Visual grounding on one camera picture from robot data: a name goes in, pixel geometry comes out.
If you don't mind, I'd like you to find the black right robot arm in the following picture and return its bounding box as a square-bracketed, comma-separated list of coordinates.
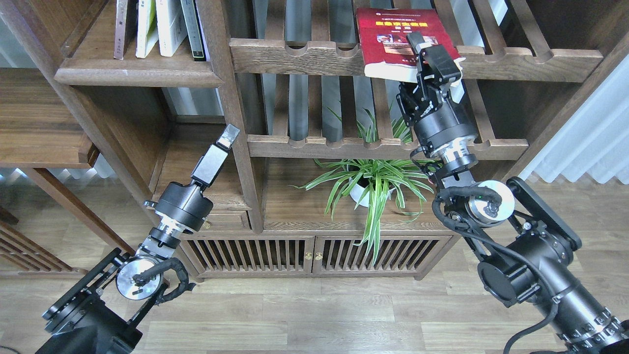
[396, 31, 628, 354]

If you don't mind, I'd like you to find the dark maroon book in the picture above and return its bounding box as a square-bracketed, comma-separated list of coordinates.
[113, 0, 139, 59]

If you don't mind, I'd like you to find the white upright book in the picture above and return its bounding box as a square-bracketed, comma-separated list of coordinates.
[156, 0, 187, 58]

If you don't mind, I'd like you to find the dark green upright book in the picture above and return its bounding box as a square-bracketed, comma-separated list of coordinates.
[180, 0, 206, 62]

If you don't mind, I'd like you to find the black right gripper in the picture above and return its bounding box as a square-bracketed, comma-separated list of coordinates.
[397, 31, 478, 170]

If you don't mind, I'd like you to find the green spider plant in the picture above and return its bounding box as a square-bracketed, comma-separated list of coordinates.
[295, 106, 443, 266]

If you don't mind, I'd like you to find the dark wooden bookshelf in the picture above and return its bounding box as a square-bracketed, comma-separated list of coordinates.
[1, 0, 628, 280]

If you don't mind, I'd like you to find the white plant pot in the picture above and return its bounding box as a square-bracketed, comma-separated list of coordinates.
[350, 178, 395, 207]

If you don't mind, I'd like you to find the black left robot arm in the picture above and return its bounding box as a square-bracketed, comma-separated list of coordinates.
[38, 124, 240, 354]

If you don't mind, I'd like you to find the yellow green book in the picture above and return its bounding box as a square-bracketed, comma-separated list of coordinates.
[135, 0, 159, 59]

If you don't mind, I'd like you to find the white curtain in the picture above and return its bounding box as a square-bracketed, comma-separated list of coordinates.
[519, 58, 629, 184]

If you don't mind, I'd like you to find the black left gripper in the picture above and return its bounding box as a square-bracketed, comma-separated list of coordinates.
[144, 124, 240, 248]

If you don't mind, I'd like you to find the red book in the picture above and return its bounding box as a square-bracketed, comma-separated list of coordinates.
[356, 7, 465, 82]

